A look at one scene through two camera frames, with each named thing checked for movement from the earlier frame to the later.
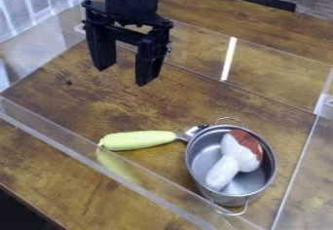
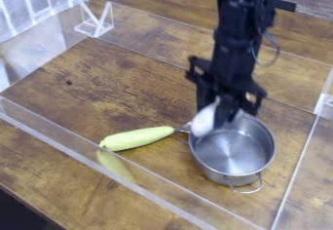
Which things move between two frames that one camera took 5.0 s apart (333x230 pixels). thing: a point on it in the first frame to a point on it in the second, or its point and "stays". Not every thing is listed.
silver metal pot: [251, 185] to [236, 152]
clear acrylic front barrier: [62, 183] stays
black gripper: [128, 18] to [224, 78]
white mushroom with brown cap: [243, 150] to [204, 120]
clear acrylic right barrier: [307, 209] stays
